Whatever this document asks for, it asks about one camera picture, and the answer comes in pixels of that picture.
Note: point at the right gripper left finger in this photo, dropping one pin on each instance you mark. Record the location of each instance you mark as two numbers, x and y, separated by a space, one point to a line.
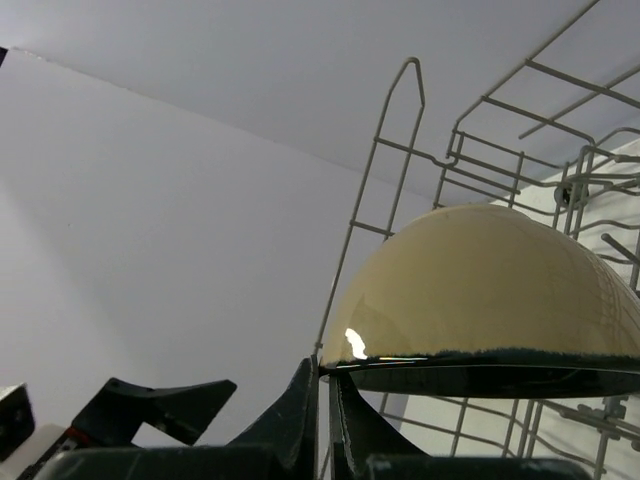
280 444

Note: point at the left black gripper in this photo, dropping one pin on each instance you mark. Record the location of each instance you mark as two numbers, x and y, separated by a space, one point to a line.
115 414

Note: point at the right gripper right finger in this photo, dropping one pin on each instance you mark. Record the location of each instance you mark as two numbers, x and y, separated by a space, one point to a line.
365 446

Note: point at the beige brown glazed bowl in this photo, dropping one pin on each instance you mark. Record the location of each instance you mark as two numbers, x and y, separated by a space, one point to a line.
482 301

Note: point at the grey wire dish rack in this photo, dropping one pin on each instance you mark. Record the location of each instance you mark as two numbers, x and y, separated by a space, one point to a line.
557 139

